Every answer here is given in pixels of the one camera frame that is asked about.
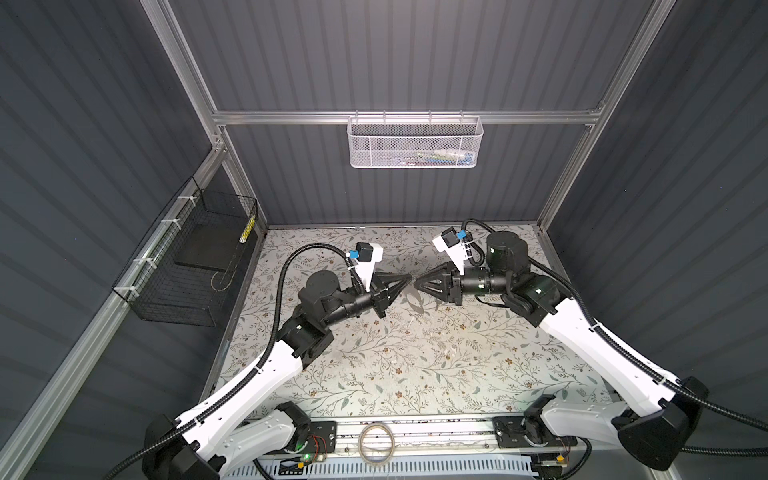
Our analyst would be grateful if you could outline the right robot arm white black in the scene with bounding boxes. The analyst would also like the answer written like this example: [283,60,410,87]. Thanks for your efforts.
[415,228,708,471]

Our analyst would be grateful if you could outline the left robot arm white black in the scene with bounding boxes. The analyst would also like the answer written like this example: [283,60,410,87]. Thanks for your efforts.
[141,270,412,479]

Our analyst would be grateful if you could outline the items in white basket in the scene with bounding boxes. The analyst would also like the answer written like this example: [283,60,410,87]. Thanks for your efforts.
[391,148,476,168]

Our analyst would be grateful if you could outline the yellow marker in black basket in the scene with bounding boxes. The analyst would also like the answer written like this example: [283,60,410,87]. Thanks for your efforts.
[239,215,256,244]

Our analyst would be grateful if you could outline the tape roll clear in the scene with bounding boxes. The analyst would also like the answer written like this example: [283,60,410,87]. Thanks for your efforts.
[357,422,396,467]

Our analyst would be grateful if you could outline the black pad in basket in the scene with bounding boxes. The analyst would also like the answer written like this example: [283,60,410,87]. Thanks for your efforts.
[174,225,245,273]

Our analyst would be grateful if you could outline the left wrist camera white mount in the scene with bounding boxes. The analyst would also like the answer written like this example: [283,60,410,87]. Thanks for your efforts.
[347,242,383,292]

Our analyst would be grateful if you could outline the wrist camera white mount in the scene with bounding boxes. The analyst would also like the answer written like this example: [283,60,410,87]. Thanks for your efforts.
[347,242,383,292]
[432,227,471,275]

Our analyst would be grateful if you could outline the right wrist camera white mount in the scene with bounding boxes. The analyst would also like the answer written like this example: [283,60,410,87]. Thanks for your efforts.
[432,227,471,275]

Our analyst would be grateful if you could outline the white wire mesh basket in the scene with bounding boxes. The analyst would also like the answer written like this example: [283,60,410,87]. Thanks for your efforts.
[346,115,484,169]

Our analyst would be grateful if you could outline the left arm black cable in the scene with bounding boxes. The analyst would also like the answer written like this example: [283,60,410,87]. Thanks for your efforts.
[101,242,352,480]

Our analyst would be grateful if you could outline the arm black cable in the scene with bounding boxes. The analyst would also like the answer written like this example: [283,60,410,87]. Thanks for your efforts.
[458,218,768,457]
[101,242,352,480]

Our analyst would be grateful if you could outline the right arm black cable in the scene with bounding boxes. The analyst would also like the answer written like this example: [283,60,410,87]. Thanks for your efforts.
[458,218,768,457]

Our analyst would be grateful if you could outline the black wire basket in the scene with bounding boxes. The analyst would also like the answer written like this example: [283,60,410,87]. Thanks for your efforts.
[113,179,259,327]

